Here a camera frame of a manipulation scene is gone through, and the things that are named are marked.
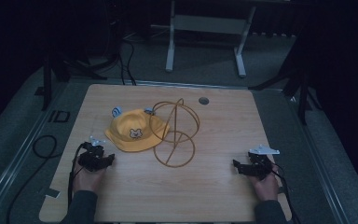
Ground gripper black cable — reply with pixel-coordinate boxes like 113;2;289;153
67;142;88;217
271;161;303;224

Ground black hanging cables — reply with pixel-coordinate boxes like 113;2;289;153
117;31;138;87

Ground black tripod stand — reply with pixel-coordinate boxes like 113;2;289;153
247;31;323;126
34;46;125;112

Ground orange wire hat stand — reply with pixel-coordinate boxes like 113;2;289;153
148;97;201;169

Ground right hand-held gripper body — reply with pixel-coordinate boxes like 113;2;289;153
243;144;281;181

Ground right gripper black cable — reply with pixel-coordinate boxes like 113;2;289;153
271;161;303;224

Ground black floor cable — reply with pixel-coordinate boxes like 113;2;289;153
6;134;59;224

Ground person's left hand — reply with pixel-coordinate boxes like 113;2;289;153
72;161;107;194

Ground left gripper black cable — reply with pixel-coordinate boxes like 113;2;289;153
67;142;88;217

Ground person's right hand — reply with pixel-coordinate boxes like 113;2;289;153
249;163;281;203

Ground yellow bear bucket hat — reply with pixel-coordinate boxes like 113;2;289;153
103;105;171;153

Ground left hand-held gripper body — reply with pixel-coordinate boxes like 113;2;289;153
77;135;109;173

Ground white desk frame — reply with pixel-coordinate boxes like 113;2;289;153
150;0;257;79

